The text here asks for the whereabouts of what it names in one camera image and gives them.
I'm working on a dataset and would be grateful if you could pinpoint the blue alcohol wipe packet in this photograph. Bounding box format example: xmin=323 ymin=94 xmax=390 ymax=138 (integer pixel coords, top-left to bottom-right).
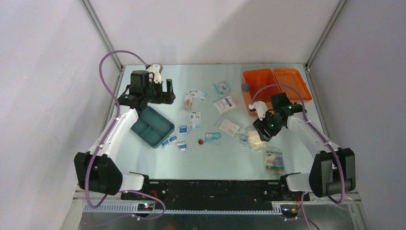
xmin=178 ymin=125 xmax=188 ymax=134

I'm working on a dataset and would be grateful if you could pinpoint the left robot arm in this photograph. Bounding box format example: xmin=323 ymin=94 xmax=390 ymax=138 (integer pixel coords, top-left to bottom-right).
xmin=74 ymin=68 xmax=176 ymax=200

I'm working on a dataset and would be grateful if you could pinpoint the blue wipe packet middle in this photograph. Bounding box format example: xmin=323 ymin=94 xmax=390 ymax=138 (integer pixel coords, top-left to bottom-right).
xmin=168 ymin=134 xmax=179 ymax=144

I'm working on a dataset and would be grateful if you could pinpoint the clear bag blue tape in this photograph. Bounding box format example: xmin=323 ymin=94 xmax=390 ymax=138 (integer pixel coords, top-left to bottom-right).
xmin=239 ymin=134 xmax=248 ymax=145

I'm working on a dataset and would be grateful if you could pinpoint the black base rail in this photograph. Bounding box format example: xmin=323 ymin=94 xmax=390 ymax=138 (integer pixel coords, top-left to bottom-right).
xmin=121 ymin=180 xmax=302 ymax=211

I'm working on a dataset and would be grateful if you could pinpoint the cotton ball bag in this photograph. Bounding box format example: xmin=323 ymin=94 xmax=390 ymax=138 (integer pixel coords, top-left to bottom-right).
xmin=247 ymin=129 xmax=267 ymax=150

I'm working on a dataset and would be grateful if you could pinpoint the blue wipe packet left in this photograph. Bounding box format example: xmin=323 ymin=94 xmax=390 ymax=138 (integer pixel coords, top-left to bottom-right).
xmin=161 ymin=139 xmax=169 ymax=149

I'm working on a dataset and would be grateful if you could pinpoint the teal wrapped bandage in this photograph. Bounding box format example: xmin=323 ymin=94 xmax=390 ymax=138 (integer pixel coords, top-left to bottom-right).
xmin=204 ymin=133 xmax=222 ymax=144

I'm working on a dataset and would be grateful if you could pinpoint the orange medicine kit box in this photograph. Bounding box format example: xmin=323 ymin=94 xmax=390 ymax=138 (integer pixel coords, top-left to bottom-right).
xmin=241 ymin=68 xmax=312 ymax=117

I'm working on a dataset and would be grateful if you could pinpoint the white blue labelled pack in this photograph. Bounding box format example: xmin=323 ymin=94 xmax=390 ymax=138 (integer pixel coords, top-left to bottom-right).
xmin=214 ymin=96 xmax=237 ymax=114

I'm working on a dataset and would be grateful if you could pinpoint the cotton swab bag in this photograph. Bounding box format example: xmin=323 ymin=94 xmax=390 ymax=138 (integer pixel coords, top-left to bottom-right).
xmin=183 ymin=94 xmax=193 ymax=112

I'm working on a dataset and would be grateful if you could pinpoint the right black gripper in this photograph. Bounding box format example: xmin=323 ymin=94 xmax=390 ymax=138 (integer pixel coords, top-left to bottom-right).
xmin=252 ymin=109 xmax=283 ymax=142

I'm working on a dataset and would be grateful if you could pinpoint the blue white sachet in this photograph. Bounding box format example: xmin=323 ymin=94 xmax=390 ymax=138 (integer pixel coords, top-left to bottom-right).
xmin=190 ymin=88 xmax=208 ymax=102
xmin=189 ymin=112 xmax=202 ymax=129

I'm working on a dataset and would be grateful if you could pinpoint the green labelled gauze pack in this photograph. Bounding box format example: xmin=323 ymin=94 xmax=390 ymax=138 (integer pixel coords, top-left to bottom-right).
xmin=264 ymin=148 xmax=284 ymax=173

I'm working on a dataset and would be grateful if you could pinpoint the teal plaster bag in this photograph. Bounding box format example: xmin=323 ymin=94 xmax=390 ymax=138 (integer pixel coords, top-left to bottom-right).
xmin=213 ymin=81 xmax=232 ymax=95

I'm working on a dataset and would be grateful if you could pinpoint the white gauze pad pack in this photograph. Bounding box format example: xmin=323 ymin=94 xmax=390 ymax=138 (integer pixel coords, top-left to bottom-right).
xmin=218 ymin=119 xmax=240 ymax=137

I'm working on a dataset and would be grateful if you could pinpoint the upper blue white sachet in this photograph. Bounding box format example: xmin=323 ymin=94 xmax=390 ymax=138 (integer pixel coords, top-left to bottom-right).
xmin=190 ymin=88 xmax=208 ymax=102

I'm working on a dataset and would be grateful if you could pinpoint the blue wipe packet lower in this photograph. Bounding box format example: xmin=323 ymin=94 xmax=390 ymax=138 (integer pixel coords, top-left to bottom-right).
xmin=176 ymin=141 xmax=188 ymax=151

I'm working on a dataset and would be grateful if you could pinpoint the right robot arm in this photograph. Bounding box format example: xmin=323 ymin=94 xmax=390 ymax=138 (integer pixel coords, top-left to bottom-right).
xmin=249 ymin=93 xmax=356 ymax=200

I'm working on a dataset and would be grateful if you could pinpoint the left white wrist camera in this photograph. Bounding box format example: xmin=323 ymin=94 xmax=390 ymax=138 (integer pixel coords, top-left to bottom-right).
xmin=146 ymin=63 xmax=163 ymax=84

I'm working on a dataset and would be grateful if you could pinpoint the teal divided tray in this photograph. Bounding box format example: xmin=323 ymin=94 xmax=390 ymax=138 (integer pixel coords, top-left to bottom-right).
xmin=130 ymin=106 xmax=175 ymax=149

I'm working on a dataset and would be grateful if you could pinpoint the lower blue white sachet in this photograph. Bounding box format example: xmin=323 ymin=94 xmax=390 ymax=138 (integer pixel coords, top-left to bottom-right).
xmin=189 ymin=112 xmax=202 ymax=129

